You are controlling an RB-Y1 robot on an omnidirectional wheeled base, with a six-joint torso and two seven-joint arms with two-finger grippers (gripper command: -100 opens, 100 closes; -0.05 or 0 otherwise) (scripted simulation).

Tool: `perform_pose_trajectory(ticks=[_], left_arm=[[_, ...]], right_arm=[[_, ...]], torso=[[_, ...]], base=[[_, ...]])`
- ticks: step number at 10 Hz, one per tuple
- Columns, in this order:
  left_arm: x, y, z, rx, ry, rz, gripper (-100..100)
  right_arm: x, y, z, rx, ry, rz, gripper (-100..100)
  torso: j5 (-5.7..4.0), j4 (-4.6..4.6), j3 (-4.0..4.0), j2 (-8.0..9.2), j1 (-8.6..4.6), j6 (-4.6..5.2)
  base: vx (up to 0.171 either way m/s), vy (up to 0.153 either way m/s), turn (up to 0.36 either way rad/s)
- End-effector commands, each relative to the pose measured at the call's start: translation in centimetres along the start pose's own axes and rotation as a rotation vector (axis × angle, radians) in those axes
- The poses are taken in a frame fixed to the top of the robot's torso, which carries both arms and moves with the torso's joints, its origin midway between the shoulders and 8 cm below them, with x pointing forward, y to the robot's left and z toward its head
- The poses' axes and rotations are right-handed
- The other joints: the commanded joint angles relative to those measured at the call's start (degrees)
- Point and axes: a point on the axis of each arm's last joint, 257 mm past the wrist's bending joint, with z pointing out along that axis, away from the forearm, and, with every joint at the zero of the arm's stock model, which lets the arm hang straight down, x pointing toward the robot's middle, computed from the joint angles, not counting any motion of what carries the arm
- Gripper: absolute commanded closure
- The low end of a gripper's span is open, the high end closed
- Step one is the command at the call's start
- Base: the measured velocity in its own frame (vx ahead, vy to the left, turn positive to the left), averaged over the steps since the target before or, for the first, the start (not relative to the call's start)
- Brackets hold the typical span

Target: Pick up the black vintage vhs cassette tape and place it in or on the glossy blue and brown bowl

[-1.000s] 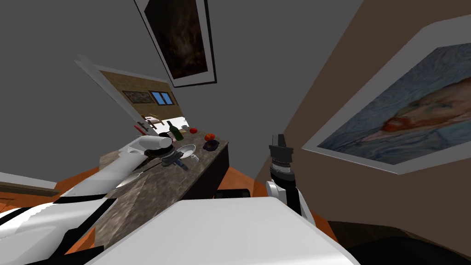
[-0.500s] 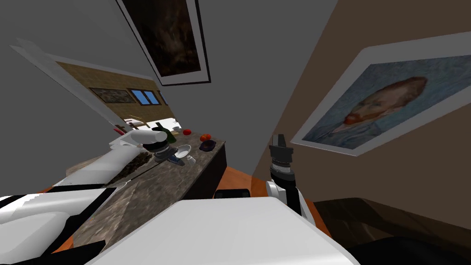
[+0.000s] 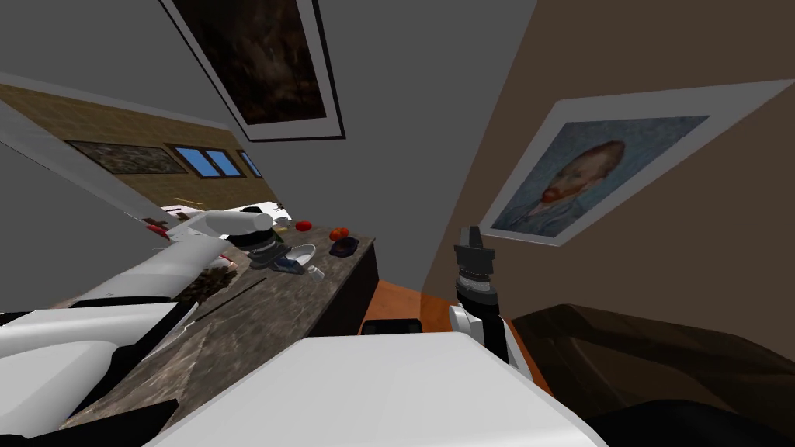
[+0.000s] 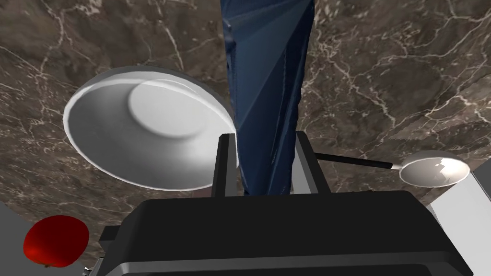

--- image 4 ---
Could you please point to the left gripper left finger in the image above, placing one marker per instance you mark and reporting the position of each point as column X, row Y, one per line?
column 224, row 168

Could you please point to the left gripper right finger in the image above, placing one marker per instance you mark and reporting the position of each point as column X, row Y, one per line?
column 307, row 168

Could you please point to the dark blue tall object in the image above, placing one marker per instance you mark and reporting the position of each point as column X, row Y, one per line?
column 264, row 92

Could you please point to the white bowl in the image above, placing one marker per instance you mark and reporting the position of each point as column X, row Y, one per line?
column 145, row 130

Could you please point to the red apple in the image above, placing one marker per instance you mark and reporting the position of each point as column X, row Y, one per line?
column 55, row 241

